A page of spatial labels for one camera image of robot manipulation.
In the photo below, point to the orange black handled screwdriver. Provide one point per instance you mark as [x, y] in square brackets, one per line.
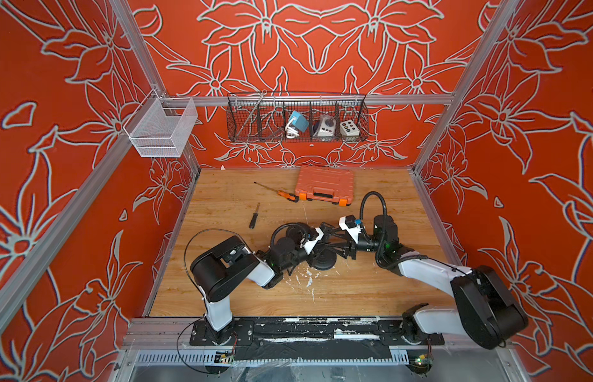
[288, 196]

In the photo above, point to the white slotted cable duct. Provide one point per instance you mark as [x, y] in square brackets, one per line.
[224, 359]

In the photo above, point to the orange plastic tool case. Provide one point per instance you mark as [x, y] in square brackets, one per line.
[325, 185]

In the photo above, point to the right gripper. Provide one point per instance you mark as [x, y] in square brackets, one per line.
[347, 250]

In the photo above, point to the black round stand base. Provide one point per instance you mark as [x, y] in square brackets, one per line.
[322, 258]

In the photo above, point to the white box with buttons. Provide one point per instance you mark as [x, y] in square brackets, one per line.
[349, 131]

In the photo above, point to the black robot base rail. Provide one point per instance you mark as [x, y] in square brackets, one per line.
[316, 337]

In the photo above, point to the white box with dial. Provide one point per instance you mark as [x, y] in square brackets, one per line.
[325, 128]

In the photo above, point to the black wire wall basket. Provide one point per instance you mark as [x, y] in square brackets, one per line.
[260, 117]

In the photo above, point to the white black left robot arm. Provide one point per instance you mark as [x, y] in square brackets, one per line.
[220, 270]

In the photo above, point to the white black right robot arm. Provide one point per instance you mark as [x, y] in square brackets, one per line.
[485, 310]

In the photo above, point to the clear plastic wall bin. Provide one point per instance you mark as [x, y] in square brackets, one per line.
[158, 130]

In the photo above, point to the blue white device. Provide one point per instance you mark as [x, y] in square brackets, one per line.
[296, 125]

